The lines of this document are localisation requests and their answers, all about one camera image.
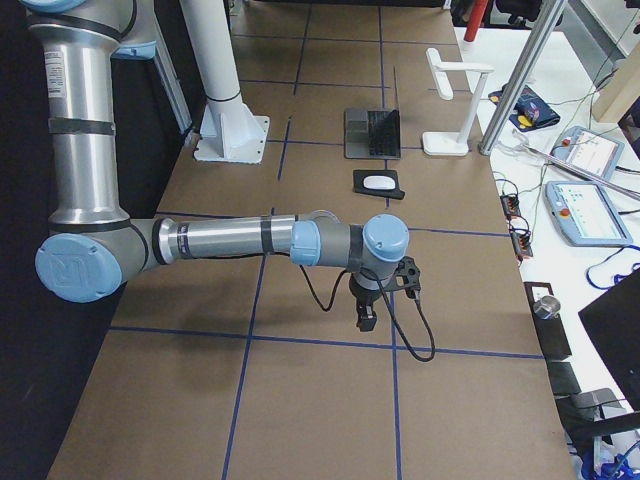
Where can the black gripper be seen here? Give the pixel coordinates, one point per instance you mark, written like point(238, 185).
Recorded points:
point(362, 296)

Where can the silver laptop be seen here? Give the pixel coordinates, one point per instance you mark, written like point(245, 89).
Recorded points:
point(372, 134)

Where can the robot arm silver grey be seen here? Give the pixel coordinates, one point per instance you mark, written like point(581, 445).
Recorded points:
point(94, 245)

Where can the orange black connector block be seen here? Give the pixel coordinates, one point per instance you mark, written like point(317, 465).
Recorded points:
point(521, 242)
point(510, 205)

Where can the black mouse pad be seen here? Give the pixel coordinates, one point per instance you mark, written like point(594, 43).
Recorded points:
point(360, 174)

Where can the teach pendant tablet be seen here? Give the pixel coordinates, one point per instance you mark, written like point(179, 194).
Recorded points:
point(588, 150)
point(584, 215)

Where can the dark blue patterned pouch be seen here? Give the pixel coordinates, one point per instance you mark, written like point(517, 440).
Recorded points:
point(531, 112)

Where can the near teach pendant tablet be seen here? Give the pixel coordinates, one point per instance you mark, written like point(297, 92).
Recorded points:
point(584, 215)

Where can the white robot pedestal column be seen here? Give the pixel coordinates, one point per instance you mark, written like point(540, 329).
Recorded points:
point(229, 131)

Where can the red white cylinder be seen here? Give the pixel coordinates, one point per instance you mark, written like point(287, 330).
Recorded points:
point(475, 20)

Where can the far teach pendant tablet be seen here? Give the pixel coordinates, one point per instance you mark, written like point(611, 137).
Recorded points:
point(588, 150)

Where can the orange black connector block far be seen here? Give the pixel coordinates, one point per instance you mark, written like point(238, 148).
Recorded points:
point(510, 205)

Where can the aluminium frame post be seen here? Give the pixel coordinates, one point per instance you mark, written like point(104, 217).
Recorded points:
point(545, 24)

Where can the silver metal cylinder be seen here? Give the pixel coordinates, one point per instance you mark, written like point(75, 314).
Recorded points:
point(546, 307)

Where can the black monitor corner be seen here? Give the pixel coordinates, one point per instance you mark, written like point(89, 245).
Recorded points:
point(612, 324)

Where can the orange black connector block near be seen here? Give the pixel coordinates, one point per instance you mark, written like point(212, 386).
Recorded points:
point(521, 242)

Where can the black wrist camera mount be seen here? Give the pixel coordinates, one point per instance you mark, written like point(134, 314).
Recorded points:
point(406, 277)

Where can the white computer mouse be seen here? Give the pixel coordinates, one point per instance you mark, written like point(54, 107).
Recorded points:
point(379, 183)

